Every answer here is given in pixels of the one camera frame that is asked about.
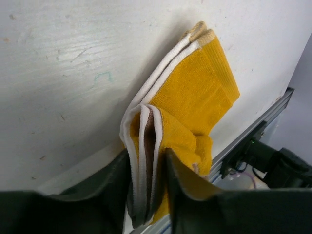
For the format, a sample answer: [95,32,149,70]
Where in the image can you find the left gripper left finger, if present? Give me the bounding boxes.
[0,150,129,234]

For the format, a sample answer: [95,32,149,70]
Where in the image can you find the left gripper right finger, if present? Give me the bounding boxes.
[165,148,312,234]

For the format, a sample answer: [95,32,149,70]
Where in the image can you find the yellow bear towel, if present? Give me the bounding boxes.
[119,21,240,228]

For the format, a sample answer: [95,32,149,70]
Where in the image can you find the aluminium mounting rail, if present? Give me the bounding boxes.
[129,86,295,234]

